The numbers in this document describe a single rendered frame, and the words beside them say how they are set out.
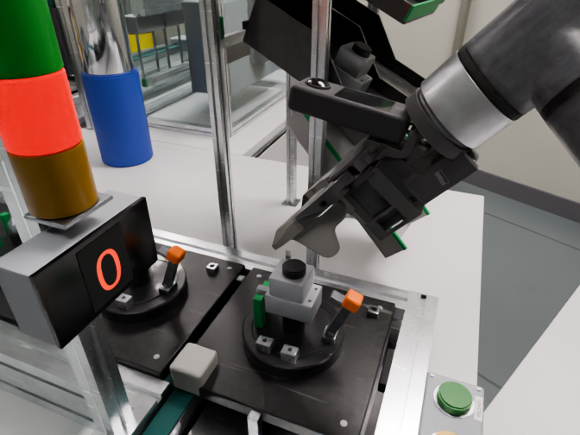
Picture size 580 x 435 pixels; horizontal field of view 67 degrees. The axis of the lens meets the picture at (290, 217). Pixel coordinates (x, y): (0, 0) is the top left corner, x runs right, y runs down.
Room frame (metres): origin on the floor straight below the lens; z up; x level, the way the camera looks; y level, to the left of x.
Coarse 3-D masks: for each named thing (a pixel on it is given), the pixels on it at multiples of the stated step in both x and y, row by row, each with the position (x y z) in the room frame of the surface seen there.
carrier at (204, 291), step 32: (160, 256) 0.58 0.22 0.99; (192, 256) 0.61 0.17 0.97; (128, 288) 0.50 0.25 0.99; (160, 288) 0.49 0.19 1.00; (192, 288) 0.52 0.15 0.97; (224, 288) 0.52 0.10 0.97; (128, 320) 0.45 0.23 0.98; (160, 320) 0.46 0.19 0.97; (192, 320) 0.46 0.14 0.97; (128, 352) 0.40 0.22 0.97; (160, 352) 0.40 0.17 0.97
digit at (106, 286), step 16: (96, 240) 0.28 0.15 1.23; (112, 240) 0.29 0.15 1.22; (80, 256) 0.26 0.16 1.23; (96, 256) 0.27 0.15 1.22; (112, 256) 0.29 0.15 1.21; (128, 256) 0.30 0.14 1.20; (96, 272) 0.27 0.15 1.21; (112, 272) 0.29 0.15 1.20; (128, 272) 0.30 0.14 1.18; (96, 288) 0.27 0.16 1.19; (112, 288) 0.28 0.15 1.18; (96, 304) 0.26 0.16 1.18
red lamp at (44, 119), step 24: (0, 96) 0.27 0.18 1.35; (24, 96) 0.27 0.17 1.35; (48, 96) 0.28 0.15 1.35; (0, 120) 0.27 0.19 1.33; (24, 120) 0.27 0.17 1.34; (48, 120) 0.27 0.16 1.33; (72, 120) 0.29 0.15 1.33; (24, 144) 0.27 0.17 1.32; (48, 144) 0.27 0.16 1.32; (72, 144) 0.28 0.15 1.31
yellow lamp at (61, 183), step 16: (80, 144) 0.29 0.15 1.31; (16, 160) 0.27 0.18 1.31; (32, 160) 0.27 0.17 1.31; (48, 160) 0.27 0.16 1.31; (64, 160) 0.28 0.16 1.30; (80, 160) 0.29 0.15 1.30; (16, 176) 0.27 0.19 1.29; (32, 176) 0.27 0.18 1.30; (48, 176) 0.27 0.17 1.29; (64, 176) 0.27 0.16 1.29; (80, 176) 0.28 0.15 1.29; (32, 192) 0.27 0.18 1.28; (48, 192) 0.27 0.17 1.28; (64, 192) 0.27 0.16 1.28; (80, 192) 0.28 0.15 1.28; (96, 192) 0.30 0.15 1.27; (32, 208) 0.27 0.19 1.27; (48, 208) 0.27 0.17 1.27; (64, 208) 0.27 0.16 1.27; (80, 208) 0.28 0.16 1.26
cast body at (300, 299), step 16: (288, 272) 0.41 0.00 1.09; (304, 272) 0.42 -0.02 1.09; (256, 288) 0.44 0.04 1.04; (272, 288) 0.41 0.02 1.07; (288, 288) 0.40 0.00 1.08; (304, 288) 0.40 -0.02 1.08; (320, 288) 0.43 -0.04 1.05; (272, 304) 0.41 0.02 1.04; (288, 304) 0.40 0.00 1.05; (304, 304) 0.40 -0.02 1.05; (320, 304) 0.43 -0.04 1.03; (304, 320) 0.40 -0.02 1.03
